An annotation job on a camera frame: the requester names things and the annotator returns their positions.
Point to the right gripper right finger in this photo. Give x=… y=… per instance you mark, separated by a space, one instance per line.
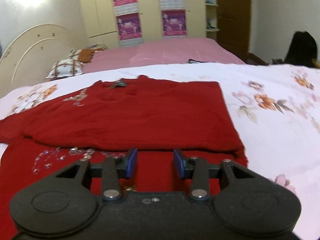
x=243 y=200

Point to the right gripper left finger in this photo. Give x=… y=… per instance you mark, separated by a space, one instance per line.
x=67 y=199

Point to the red embellished sweater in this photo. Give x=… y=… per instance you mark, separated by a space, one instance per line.
x=153 y=116

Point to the floral white bedsheet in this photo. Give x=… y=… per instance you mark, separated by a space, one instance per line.
x=274 y=109

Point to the white patterned pillow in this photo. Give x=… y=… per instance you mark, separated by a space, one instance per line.
x=65 y=68

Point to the cream wooden headboard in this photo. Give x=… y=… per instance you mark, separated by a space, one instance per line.
x=29 y=58

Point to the orange patterned pillow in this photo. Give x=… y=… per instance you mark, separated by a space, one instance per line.
x=84 y=55

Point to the striped folded garment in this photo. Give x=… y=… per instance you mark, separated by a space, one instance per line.
x=191 y=61

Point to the black bag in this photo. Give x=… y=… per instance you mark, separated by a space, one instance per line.
x=303 y=50

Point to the pink bed cover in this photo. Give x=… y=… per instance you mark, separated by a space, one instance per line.
x=166 y=51

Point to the lower left pink poster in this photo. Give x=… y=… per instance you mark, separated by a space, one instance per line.
x=129 y=30

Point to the lower right pink poster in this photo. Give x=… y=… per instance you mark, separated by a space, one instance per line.
x=174 y=23

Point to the brown wooden door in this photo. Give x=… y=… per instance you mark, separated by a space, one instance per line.
x=234 y=22

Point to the cream wardrobe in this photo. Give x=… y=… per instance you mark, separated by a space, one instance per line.
x=101 y=24

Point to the corner wall shelf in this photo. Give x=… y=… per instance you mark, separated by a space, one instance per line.
x=211 y=7

